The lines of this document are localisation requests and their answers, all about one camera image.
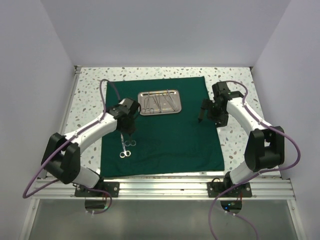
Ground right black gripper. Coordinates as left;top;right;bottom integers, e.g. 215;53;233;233
198;98;229;128

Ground steel ring forceps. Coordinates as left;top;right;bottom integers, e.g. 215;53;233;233
142;93;155;114
124;135;137;147

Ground steel surgical scissors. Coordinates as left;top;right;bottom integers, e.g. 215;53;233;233
119;133;131;159

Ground green surgical cloth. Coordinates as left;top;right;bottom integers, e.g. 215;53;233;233
100;76;225;178

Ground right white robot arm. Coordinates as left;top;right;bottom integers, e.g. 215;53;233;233
198;81;285;197

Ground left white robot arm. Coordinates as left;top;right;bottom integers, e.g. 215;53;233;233
41;98;141;197

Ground steel needle holder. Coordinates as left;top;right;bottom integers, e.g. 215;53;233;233
166;89;178;111

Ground stainless steel instrument tray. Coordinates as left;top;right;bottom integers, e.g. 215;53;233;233
137;89;182;116

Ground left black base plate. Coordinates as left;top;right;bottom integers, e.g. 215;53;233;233
74;181;120;198

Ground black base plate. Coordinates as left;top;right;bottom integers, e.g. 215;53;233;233
74;181;120;198
206;181;253;198

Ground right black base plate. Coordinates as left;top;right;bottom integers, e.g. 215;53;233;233
206;181;253;198

